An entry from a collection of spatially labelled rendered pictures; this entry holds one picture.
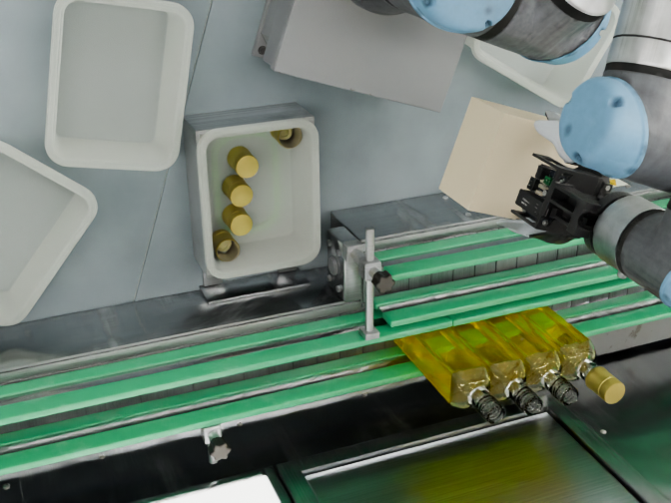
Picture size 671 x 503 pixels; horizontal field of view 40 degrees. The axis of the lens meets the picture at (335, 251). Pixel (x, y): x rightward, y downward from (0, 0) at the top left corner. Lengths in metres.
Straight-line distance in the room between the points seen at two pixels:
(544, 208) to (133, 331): 0.62
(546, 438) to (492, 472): 0.12
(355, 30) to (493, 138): 0.29
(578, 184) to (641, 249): 0.14
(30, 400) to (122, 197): 0.31
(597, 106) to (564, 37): 0.39
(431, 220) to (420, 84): 0.22
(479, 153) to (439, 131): 0.39
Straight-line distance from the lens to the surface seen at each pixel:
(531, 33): 1.14
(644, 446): 1.52
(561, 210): 1.01
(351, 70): 1.28
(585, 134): 0.78
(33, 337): 1.36
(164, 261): 1.40
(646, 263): 0.90
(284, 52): 1.24
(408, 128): 1.46
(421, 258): 1.34
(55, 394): 1.26
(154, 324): 1.35
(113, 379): 1.27
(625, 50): 0.80
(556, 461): 1.39
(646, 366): 1.71
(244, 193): 1.32
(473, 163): 1.11
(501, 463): 1.38
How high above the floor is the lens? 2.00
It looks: 57 degrees down
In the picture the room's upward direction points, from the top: 137 degrees clockwise
